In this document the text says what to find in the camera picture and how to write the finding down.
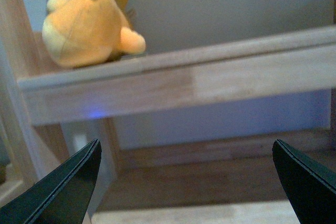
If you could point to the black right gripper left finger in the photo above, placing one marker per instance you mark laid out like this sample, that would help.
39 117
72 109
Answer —
63 196

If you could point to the wooden shelf unit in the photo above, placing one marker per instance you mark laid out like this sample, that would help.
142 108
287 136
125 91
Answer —
189 123

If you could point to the orange plush toy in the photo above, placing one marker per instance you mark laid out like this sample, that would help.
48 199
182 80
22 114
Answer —
79 33

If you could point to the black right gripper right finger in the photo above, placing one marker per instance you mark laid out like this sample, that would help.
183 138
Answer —
309 185

